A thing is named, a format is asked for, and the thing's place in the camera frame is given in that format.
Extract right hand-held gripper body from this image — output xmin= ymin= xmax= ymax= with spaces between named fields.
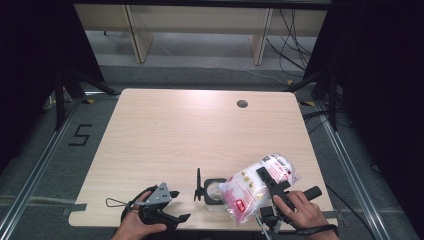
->
xmin=254 ymin=179 xmax=324 ymax=240

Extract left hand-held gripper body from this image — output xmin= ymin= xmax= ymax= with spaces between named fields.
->
xmin=137 ymin=181 xmax=181 ymax=231

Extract red and white pouch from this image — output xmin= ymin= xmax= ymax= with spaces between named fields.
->
xmin=218 ymin=153 xmax=301 ymax=225

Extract clear jar with black lid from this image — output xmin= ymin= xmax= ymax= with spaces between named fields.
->
xmin=193 ymin=167 xmax=234 ymax=213

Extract person's right hand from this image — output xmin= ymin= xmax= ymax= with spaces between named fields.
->
xmin=272 ymin=189 xmax=331 ymax=233

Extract person's left hand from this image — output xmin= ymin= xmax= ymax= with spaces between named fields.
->
xmin=114 ymin=191 xmax=168 ymax=236

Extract grey tape strip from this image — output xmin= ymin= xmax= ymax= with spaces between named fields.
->
xmin=61 ymin=202 xmax=88 ymax=216

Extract black metal stand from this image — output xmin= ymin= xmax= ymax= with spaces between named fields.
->
xmin=284 ymin=71 xmax=340 ymax=132
xmin=53 ymin=68 xmax=118 ymax=132

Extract black curtain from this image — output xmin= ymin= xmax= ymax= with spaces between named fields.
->
xmin=0 ymin=0 xmax=106 ymax=174
xmin=304 ymin=0 xmax=424 ymax=231

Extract beige wooden shelf unit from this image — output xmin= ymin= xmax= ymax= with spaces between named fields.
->
xmin=73 ymin=3 xmax=329 ymax=66

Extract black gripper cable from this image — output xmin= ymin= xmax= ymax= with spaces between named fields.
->
xmin=120 ymin=185 xmax=158 ymax=223

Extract thin wire loop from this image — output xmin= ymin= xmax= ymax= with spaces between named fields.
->
xmin=105 ymin=197 xmax=130 ymax=209

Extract metal floor rail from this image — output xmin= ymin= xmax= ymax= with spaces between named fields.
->
xmin=313 ymin=99 xmax=393 ymax=240
xmin=0 ymin=90 xmax=108 ymax=234

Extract black floor cable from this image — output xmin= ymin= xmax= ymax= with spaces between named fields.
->
xmin=324 ymin=184 xmax=378 ymax=240

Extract black floor cables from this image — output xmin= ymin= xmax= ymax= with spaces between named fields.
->
xmin=302 ymin=109 xmax=354 ymax=135

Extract tangle of black cables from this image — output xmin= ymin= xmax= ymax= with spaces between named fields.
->
xmin=264 ymin=8 xmax=318 ymax=80

